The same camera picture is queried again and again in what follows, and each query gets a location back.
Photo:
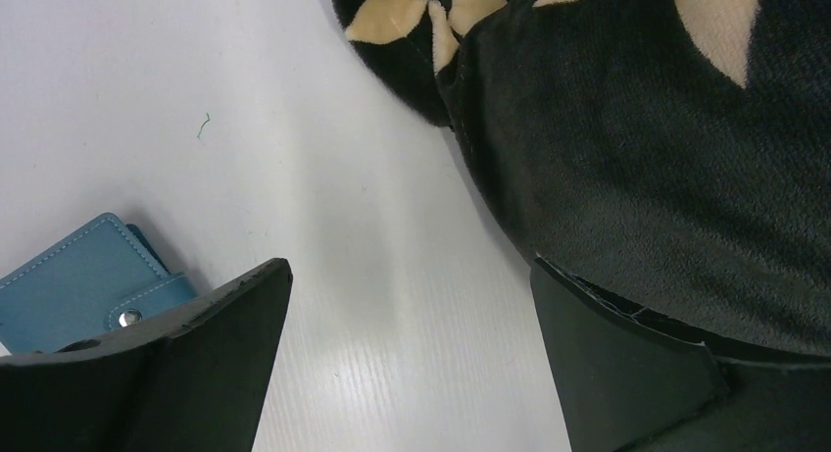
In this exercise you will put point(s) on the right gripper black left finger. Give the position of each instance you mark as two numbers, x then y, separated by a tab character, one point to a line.
194	378

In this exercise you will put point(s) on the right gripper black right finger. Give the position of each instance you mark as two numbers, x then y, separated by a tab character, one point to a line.
631	379

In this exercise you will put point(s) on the blue leather card holder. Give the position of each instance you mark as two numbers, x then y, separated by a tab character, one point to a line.
102	277

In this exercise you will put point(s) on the black floral fleece blanket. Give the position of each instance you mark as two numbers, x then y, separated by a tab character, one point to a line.
675	153

